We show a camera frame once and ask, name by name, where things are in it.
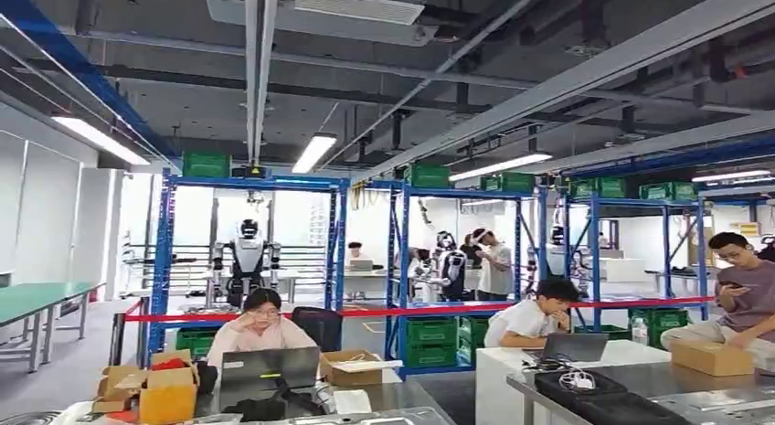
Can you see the green plastic crate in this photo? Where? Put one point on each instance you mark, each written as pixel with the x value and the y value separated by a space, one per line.
pixel 582 188
pixel 206 165
pixel 684 191
pixel 431 355
pixel 472 337
pixel 518 182
pixel 654 191
pixel 663 325
pixel 431 176
pixel 613 187
pixel 195 342
pixel 489 183
pixel 431 331

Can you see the white desk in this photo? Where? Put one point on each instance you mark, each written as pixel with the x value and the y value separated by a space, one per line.
pixel 496 386

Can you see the black flat case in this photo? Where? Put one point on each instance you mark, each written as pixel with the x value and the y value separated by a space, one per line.
pixel 575 391
pixel 629 410

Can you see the person wearing headset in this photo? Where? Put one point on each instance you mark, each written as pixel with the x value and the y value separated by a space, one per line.
pixel 493 268

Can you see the person seated at distant desk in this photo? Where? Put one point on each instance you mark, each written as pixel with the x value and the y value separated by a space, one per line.
pixel 355 252

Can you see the person behind grey laptop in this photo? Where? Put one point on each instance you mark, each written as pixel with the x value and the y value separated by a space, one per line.
pixel 260 334

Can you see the clear water bottle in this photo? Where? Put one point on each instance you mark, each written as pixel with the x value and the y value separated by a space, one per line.
pixel 639 332

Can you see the black office chair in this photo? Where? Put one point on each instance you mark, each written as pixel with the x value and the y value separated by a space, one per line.
pixel 318 328

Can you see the closed cardboard box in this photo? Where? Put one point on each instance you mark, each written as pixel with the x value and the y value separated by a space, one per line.
pixel 711 359

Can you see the white black humanoid robot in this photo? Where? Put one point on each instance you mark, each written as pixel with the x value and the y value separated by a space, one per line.
pixel 449 268
pixel 247 259
pixel 558 252

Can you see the blue steel rack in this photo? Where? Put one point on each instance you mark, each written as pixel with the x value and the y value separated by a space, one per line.
pixel 594 252
pixel 396 259
pixel 162 259

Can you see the yellow cardboard box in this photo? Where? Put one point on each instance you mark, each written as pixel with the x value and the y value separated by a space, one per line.
pixel 168 398

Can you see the person leaning on white desk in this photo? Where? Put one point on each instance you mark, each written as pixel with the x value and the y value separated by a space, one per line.
pixel 527 322

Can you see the ceiling air conditioner unit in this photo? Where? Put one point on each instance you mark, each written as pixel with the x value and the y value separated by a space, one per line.
pixel 339 13

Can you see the red barrier tape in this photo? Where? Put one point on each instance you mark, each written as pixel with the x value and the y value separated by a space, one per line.
pixel 387 311

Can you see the grey laptop with stickers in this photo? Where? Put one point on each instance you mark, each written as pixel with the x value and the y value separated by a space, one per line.
pixel 269 374

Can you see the black bag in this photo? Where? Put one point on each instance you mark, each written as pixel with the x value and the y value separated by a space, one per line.
pixel 254 410

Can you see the dark open laptop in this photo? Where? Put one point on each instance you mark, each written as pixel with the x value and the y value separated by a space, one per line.
pixel 572 346

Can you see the green topped table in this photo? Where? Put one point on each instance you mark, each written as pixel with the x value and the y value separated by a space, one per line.
pixel 36 298

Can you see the person holding phone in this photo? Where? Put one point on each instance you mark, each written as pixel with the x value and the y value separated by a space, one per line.
pixel 748 301

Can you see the ceiling tube light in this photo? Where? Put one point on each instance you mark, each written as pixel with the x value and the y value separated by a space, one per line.
pixel 729 176
pixel 499 166
pixel 315 153
pixel 100 139

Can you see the small open cardboard box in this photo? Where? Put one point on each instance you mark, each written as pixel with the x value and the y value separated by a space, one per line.
pixel 118 389

